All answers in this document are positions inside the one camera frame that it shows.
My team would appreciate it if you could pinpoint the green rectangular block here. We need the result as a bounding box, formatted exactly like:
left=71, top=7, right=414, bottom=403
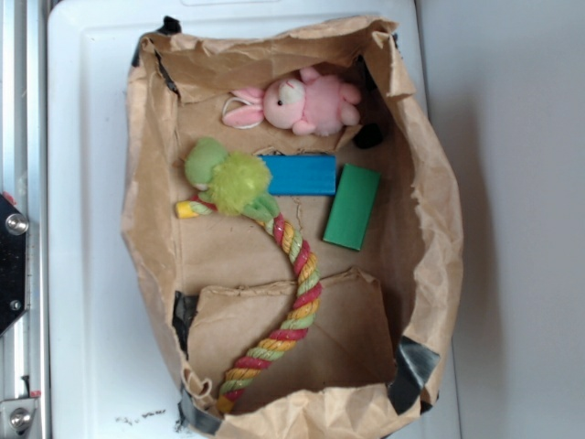
left=323, top=164, right=381, bottom=251

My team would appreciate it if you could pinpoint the blue rectangular block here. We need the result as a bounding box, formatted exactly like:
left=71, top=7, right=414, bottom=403
left=261, top=155, right=336, bottom=196

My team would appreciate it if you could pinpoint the small black object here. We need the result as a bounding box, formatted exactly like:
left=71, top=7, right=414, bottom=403
left=353, top=123, right=384, bottom=150

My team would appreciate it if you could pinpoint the pink plush bunny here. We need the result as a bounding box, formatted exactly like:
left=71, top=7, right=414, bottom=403
left=222, top=67, right=361, bottom=136

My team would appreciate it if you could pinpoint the brown paper bag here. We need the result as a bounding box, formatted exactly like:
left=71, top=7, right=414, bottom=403
left=122, top=16, right=463, bottom=438

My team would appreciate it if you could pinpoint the white plastic tray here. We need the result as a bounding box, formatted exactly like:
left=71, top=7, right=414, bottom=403
left=48, top=1, right=426, bottom=438

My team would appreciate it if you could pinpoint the green plush rope toy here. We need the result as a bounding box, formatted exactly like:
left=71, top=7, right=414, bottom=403
left=175, top=137, right=323, bottom=414

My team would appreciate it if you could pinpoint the metal frame rail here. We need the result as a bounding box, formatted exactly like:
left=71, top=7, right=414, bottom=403
left=1, top=1, right=54, bottom=438

